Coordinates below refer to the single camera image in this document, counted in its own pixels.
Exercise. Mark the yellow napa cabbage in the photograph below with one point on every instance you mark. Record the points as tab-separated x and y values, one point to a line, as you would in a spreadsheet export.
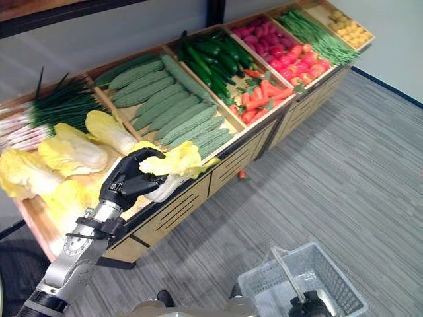
23	171
66	201
72	153
105	128
180	162

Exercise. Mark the small wooden produce stand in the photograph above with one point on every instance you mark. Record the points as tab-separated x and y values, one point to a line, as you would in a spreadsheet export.
314	99

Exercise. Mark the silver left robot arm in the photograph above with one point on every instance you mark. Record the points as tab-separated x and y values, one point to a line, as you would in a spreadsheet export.
76	251

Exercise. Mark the purple red sweet potato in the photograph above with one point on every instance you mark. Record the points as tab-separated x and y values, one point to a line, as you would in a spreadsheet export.
258	48
267	57
237	32
286	42
259	31
271	28
250	39

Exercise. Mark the dark green cucumber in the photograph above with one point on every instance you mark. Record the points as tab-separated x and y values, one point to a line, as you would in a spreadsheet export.
207	48
198	64
239	51
220	86
228	62

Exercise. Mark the green bitter gourd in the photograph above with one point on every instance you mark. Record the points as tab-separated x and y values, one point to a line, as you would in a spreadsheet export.
136	75
145	92
142	84
159	99
189	125
216	145
198	131
213	138
162	110
182	120
172	114

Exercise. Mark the white plastic shopping basket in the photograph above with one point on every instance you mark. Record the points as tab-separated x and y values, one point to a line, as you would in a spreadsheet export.
324	270

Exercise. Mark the dark robot foot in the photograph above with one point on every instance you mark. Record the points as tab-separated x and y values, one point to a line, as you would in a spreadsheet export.
166	298
235	290

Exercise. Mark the dark wooden wall frame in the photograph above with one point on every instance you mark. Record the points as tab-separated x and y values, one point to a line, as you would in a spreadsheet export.
49	14

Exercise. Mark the dark blue baseboard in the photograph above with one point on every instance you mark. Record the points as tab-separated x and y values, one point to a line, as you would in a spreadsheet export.
386	86

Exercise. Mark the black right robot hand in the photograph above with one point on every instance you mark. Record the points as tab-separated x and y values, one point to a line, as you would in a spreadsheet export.
309	305

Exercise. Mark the white scallion stalks bunch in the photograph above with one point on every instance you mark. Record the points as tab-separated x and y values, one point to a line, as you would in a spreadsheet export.
23	133

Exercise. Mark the yellow potato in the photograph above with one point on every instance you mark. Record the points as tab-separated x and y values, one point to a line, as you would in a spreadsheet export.
342	19
356	41
351	26
332	24
364	35
336	15
342	31

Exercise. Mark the large wooden produce stand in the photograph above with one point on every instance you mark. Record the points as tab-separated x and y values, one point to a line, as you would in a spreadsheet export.
185	208

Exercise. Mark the green long beans bunch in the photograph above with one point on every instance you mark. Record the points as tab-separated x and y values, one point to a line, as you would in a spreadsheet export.
317	36

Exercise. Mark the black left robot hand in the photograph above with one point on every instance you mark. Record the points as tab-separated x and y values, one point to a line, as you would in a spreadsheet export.
125	180

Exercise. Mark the silver robot torso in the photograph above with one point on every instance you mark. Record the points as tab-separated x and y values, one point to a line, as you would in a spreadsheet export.
198	308

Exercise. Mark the small orange carrot with leaf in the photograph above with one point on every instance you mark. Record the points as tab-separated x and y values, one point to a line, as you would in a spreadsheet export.
242	174

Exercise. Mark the long ribbed green luffa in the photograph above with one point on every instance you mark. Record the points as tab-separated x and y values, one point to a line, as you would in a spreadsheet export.
185	77

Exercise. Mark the dark left robot foot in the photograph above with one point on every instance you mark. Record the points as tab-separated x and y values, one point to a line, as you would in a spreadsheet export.
166	298

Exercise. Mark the dark right robot foot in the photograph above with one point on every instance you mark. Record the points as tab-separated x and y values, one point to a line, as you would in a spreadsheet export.
235	290

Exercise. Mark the green chives bunch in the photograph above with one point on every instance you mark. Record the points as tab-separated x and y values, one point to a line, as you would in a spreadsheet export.
66	102

